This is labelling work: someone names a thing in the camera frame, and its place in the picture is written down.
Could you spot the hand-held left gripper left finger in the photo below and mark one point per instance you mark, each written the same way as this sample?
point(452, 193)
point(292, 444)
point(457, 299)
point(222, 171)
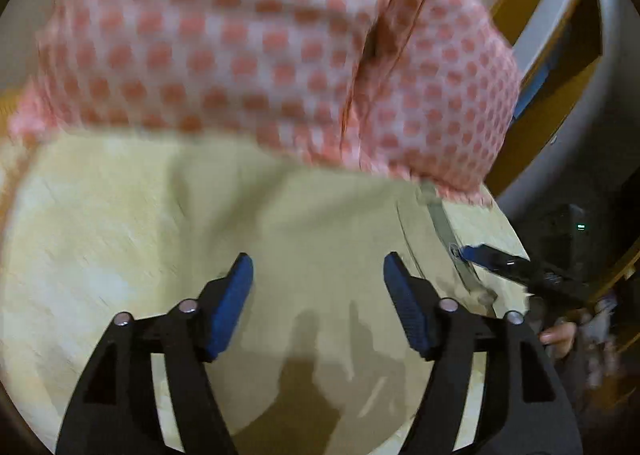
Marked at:
point(231, 302)

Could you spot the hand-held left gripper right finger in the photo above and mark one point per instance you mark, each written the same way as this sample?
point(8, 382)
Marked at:
point(406, 307)

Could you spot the pink checkered blanket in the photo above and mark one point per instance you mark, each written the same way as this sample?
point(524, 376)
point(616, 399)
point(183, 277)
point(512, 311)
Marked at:
point(240, 35)

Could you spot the beige pants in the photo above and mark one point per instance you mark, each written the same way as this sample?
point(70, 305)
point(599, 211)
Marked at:
point(320, 235)

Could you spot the person's right hand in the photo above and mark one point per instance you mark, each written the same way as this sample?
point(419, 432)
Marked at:
point(559, 337)

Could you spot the pale yellow bed sheet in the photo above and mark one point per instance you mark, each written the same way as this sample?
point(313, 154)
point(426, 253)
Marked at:
point(75, 245)

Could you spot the white and yellow wooden furniture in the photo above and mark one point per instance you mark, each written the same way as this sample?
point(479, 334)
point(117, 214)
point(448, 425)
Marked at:
point(617, 65)

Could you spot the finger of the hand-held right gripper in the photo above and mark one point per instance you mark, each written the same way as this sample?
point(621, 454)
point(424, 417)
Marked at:
point(487, 256)

